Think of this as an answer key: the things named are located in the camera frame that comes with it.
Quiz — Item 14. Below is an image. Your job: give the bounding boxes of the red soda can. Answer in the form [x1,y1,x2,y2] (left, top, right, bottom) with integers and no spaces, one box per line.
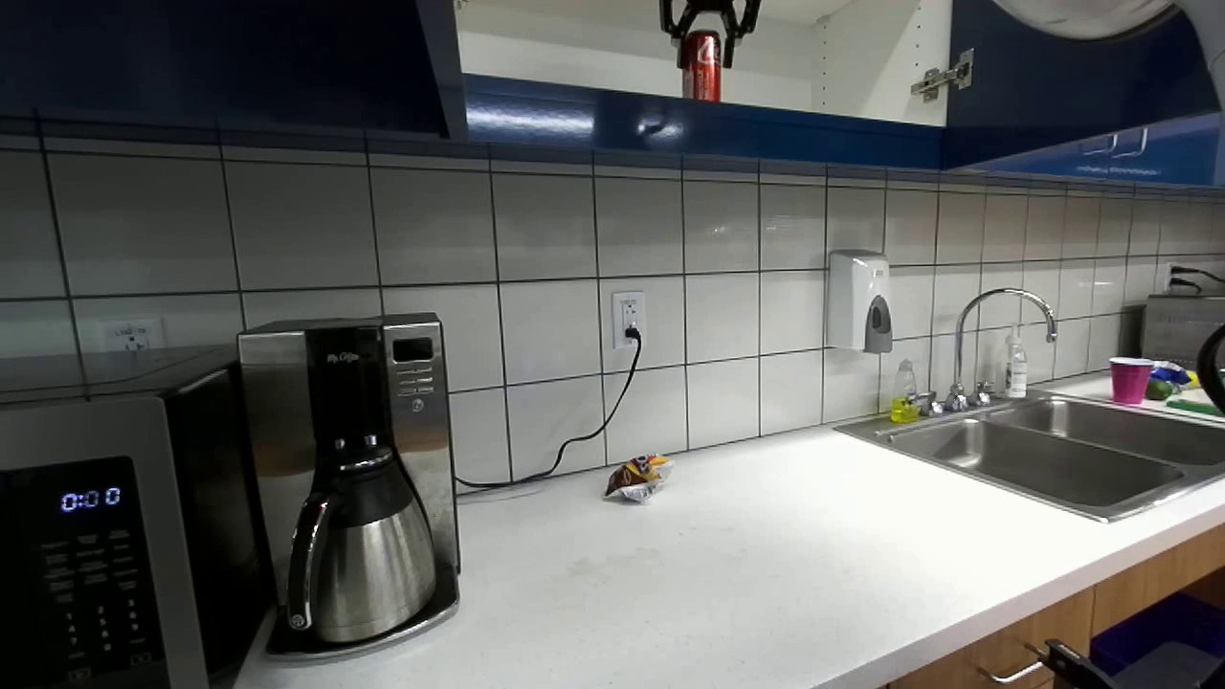
[678,26,725,108]

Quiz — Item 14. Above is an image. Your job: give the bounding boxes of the blue open cabinet door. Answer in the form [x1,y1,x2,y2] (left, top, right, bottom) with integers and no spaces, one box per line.
[941,0,1225,192]

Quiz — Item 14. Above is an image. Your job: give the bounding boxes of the dark blue closed cabinet door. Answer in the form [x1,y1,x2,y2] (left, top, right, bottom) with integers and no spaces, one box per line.
[0,0,468,141]

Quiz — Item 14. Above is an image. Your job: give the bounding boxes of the wooden base cabinet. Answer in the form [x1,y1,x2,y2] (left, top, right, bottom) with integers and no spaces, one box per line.
[885,519,1225,689]

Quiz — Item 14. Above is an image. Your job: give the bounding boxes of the chrome faucet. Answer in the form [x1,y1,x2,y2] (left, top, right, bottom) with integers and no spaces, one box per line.
[923,281,1065,418]

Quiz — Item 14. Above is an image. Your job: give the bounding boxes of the clear yellow dish soap bottle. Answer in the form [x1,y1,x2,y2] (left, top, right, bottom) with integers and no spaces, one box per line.
[885,357,926,428]

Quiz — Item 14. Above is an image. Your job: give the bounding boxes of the small white bottle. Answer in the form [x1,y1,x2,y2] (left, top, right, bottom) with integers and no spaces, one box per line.
[1001,331,1033,401]

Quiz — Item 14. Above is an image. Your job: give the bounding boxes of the crumpled snack wrapper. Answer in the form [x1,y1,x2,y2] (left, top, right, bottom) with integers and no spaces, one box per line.
[602,452,672,506]

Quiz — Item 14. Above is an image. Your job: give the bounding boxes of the stainless black coffee maker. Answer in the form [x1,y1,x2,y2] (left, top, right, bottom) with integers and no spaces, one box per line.
[233,308,468,662]

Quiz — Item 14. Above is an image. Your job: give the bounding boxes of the pink plastic cup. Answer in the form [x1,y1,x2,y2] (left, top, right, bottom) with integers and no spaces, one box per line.
[1106,357,1157,409]

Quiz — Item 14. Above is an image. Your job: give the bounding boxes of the grey countertop appliance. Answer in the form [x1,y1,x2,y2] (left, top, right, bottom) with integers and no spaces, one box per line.
[1135,264,1225,375]

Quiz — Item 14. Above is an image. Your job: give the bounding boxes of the stainless steel sink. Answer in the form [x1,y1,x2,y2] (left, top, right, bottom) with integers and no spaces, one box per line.
[851,395,1225,523]

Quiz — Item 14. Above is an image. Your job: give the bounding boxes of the green items by sink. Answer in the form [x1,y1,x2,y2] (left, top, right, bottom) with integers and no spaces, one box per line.
[1144,358,1225,421]

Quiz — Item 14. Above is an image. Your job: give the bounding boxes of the stainless steel carafe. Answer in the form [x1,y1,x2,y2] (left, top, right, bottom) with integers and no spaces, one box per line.
[284,442,443,648]

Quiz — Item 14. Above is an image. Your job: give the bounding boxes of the black clamp object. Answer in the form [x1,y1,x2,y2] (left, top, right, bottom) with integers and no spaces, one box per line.
[1038,636,1118,689]

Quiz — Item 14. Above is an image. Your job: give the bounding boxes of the blue bin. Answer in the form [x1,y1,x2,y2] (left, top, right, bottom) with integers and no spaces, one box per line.
[1085,589,1225,689]

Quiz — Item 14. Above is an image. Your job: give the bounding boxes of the black silver microwave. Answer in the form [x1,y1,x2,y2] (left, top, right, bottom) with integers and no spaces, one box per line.
[0,358,280,689]

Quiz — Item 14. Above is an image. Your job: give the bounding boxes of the blue open wall cabinet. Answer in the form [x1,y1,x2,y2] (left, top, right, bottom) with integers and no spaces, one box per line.
[415,0,979,172]

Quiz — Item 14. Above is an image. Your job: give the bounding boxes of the white wall outlet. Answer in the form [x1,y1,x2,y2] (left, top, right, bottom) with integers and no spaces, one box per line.
[607,290,651,357]
[110,318,165,362]

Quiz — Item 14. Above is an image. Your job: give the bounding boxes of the white wall soap dispenser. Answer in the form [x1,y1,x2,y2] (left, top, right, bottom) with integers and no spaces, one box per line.
[822,247,895,357]

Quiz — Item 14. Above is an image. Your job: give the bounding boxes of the black power cord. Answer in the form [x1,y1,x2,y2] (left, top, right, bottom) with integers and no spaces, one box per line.
[450,326,646,492]

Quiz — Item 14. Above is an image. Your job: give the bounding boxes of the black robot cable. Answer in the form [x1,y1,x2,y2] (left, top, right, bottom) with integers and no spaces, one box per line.
[1193,320,1225,418]

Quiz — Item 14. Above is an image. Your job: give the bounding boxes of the silver drawer handle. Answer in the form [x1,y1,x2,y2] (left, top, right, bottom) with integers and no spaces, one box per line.
[987,655,1057,689]

